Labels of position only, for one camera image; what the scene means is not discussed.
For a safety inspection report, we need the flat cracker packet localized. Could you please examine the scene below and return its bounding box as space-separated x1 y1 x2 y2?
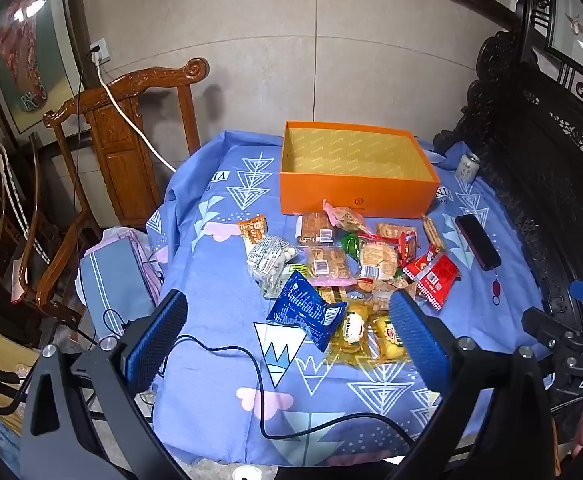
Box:
375 222 412 242

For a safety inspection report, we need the brown cracker packet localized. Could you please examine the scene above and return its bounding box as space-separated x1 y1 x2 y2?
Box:
299 211 335 247

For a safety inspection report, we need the pink edged cracker packet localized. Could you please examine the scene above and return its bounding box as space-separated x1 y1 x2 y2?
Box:
323 199 372 236

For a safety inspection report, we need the wooden armchair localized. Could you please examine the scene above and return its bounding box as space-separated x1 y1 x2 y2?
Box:
0 135 103 323

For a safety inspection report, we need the long cracker packet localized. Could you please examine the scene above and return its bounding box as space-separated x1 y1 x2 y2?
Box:
421 215 446 254

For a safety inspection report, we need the carved wooden chair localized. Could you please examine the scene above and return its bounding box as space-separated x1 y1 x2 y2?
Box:
42 57 211 231

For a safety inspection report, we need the black cable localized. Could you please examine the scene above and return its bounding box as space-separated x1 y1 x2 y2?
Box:
102 309 418 445

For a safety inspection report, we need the white drink can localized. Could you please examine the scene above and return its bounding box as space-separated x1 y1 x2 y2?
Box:
455 152 481 181

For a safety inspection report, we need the orange cardboard box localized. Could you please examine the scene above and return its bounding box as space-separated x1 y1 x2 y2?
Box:
278 120 441 219

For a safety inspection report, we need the white power cable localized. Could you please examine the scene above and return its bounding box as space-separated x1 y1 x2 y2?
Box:
92 52 178 174

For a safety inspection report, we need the wall power outlet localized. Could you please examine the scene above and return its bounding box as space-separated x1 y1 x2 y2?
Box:
90 37 111 66

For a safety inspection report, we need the red round biscuit packet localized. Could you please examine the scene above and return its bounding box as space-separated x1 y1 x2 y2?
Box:
398 230 419 262

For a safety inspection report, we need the blue printed tablecloth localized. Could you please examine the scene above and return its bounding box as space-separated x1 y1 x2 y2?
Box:
146 130 552 468

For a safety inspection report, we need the orange edged cracker packet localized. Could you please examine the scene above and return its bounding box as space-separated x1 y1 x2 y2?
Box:
356 240 402 281

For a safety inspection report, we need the dark carved wooden bench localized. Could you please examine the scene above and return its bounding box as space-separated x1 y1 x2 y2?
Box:
432 0 583 333

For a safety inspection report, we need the yellow cake packet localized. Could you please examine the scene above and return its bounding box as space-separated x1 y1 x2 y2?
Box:
327 301 372 362
369 310 413 364

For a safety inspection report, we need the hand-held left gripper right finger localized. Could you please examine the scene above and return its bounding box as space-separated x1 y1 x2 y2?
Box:
389 290 560 480

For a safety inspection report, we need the blue snack packet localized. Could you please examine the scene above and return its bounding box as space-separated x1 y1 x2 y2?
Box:
265 270 348 352

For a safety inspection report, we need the blue fabric bag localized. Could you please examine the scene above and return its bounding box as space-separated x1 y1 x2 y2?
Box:
79 226 165 342

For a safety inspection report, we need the small orange snack packet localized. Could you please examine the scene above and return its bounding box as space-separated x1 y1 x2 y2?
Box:
237 214 268 255

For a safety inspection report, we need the thin black power cord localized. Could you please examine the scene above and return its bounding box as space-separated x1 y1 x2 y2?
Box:
71 49 99 216

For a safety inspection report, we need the red framed painting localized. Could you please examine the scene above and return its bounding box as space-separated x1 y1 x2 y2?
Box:
0 0 86 136

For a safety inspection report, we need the clear packet of white candies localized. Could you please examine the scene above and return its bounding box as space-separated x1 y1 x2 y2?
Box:
246 234 299 281

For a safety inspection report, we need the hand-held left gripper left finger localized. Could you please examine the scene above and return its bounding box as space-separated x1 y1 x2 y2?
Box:
18 289 192 480

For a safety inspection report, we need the black smartphone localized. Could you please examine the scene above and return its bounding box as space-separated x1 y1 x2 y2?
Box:
455 214 502 272

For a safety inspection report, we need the red white label packet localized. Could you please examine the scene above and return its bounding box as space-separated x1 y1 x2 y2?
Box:
402 245 461 308

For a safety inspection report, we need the green snack packet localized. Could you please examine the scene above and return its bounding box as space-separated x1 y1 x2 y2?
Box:
340 232 367 261

